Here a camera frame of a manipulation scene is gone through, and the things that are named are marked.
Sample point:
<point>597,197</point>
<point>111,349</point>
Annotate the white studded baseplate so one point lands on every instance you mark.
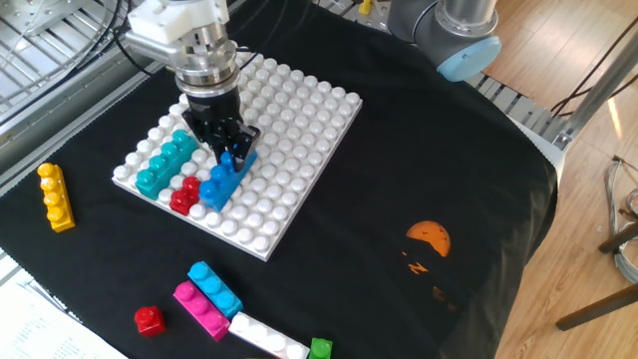
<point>279,159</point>

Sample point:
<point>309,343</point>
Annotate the green two-stud block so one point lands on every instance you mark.
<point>320,350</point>

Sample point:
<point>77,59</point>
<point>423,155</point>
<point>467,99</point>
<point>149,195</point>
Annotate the aluminium frame post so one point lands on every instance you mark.
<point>603,85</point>

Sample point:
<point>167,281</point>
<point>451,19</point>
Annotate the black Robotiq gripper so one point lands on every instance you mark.
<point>214,112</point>

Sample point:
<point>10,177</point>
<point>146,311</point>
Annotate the black cloth with orange print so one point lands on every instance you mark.
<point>399,149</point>

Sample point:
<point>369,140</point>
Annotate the dark blue four-stud block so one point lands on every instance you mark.
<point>222,187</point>

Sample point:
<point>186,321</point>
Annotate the magenta three-stud block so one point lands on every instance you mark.
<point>204,315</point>

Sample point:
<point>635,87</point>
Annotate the light blue three-stud block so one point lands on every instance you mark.
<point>219,294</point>

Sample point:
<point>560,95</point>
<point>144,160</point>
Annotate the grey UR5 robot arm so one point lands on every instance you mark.
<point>199,30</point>

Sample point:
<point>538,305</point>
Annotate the red single-stud block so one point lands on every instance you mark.
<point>149,321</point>

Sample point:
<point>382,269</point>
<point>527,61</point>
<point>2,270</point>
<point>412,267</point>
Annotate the dark furniture leg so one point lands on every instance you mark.
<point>598,306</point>
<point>620,238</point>

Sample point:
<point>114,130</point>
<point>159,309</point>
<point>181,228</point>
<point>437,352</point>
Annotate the white paper sheets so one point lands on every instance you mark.
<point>40,334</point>

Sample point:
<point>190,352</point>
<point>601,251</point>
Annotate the red two-stud block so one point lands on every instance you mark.
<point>182,199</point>

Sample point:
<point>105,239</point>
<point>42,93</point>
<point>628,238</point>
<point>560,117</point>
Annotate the white four-stud block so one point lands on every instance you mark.
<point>264,341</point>

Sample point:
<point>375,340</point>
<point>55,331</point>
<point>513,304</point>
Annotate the yellow four-stud block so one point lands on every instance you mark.
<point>59,212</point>

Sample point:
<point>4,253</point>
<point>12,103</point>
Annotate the yellow plastic clip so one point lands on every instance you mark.
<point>365,6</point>

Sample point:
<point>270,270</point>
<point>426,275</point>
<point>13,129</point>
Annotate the teal four-stud block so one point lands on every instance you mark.
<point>159,172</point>

